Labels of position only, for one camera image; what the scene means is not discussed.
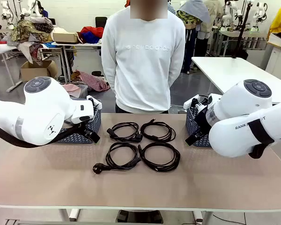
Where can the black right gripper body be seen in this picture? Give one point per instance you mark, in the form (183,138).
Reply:
(202,120)

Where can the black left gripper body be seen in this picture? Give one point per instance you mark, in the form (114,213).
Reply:
(85,128)

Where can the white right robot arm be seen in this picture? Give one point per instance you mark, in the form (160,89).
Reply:
(236,112)

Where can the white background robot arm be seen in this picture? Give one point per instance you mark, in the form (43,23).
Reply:
(260,14)
(34,9)
(6,9)
(229,14)

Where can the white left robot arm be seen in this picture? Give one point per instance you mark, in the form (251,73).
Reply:
(44,110)

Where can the blue plastic lattice basket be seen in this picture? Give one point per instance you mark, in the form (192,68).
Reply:
(94,122)
(189,124)

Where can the red plaid cloth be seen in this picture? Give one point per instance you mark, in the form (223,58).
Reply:
(93,82)

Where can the white background table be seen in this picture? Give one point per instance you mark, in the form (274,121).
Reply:
(224,68)

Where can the person in grey hood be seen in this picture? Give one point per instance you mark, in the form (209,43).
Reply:
(192,47)

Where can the open brown cardboard box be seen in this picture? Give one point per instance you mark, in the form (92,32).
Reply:
(35,72)

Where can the white table leg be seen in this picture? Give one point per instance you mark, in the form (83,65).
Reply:
(201,216)
(70,214)

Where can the person in white sweatshirt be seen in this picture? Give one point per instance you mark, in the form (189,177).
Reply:
(142,70)

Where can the long white clothes table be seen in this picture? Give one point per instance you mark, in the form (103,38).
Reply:
(84,44)

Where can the blue cloth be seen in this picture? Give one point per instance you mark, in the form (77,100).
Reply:
(90,38)

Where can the closed tan cardboard box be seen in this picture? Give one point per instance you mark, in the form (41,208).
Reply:
(65,37)

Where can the black tripod stand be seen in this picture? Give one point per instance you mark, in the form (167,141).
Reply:
(242,32)

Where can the black office chair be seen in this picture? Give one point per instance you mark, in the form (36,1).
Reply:
(101,22)

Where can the white open box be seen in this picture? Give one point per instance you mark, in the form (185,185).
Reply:
(278,41)

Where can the pile of patterned clothes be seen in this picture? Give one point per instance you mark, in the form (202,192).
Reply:
(30,30)

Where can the white padded board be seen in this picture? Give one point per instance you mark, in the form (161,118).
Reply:
(7,48)

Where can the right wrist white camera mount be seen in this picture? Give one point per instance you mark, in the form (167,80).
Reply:
(189,103)

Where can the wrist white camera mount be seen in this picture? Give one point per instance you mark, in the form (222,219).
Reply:
(97,102)
(189,103)

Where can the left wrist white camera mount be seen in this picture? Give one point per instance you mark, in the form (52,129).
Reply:
(97,102)

